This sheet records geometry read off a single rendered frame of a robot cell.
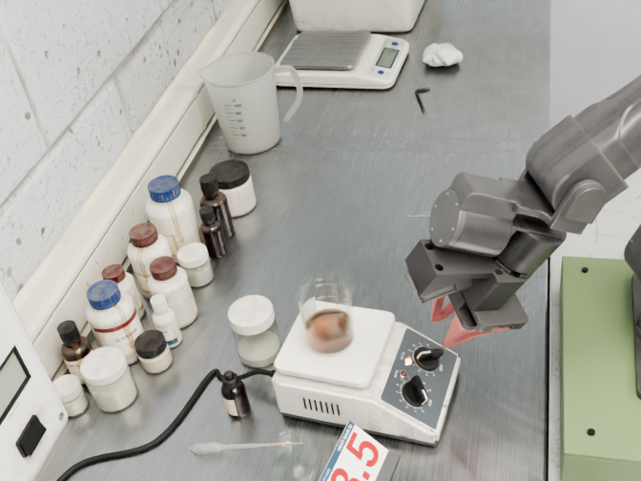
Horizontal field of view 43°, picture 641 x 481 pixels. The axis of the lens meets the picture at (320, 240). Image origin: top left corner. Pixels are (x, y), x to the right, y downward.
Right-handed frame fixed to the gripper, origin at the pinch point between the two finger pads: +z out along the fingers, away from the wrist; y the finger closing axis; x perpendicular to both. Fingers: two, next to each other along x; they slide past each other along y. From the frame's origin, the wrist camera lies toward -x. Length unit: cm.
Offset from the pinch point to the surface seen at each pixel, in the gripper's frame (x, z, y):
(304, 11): 29, 32, -102
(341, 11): 35, 27, -98
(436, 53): 43, 16, -73
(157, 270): -23.1, 22.0, -25.2
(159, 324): -23.2, 25.8, -18.9
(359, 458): -9.3, 11.7, 8.9
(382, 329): -3.5, 6.2, -4.2
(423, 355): -0.1, 5.4, 0.2
